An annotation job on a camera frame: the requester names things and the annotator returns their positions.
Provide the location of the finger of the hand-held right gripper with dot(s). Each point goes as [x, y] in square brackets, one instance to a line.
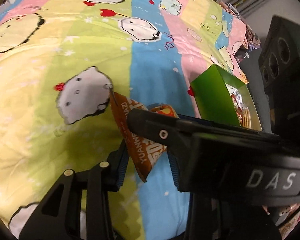
[150, 127]
[202, 122]

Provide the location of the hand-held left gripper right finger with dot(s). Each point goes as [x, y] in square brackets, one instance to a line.
[175, 175]

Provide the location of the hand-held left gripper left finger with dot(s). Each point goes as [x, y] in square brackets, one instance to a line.
[122, 172]

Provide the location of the orange seaweed print snack packet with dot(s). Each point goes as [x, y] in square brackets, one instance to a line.
[165, 111]

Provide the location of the brown orange seed packet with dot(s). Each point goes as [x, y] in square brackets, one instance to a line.
[145, 160]

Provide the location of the green cardboard box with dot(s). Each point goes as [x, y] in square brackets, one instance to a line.
[212, 97]

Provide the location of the red bubble tea packet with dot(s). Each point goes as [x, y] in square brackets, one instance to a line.
[236, 98]

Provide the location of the clear cracker pack white label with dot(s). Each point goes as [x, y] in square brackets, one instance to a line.
[246, 117]

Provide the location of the patterned cloth pile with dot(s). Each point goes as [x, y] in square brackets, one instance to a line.
[240, 30]

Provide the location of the striped cartoon printed blanket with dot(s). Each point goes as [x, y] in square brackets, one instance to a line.
[40, 92]

